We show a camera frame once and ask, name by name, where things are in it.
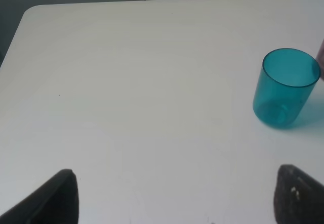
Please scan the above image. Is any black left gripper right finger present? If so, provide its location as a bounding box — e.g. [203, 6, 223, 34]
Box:
[273, 164, 323, 223]

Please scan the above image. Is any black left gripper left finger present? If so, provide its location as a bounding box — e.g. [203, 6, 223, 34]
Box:
[1, 169, 79, 224]

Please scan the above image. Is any teal plastic cup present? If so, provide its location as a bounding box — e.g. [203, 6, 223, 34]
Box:
[253, 48, 321, 128]

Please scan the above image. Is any pink translucent plastic cup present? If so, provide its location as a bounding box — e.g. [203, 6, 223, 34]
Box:
[316, 40, 324, 77]

